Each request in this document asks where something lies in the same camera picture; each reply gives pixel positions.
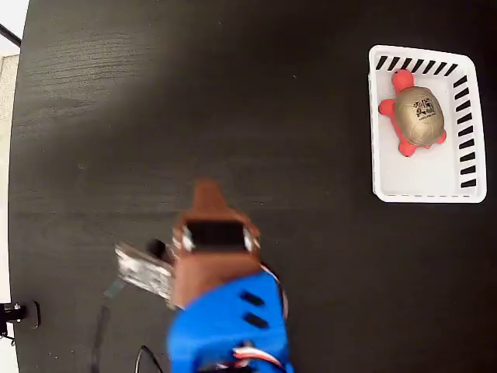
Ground red white servo wires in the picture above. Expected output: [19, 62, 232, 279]
[211, 263, 290, 372]

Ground white plastic basket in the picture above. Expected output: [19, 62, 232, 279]
[367, 44, 488, 204]

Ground bare camera circuit board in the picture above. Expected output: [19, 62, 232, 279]
[114, 238, 176, 303]

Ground black camera cable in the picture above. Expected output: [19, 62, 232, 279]
[90, 280, 165, 373]

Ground red turtle toy gold shell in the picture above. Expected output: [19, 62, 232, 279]
[377, 69, 448, 158]

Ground black table clamp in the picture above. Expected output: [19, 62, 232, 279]
[0, 300, 41, 330]

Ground black metal bar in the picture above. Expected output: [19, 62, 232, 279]
[0, 23, 23, 47]

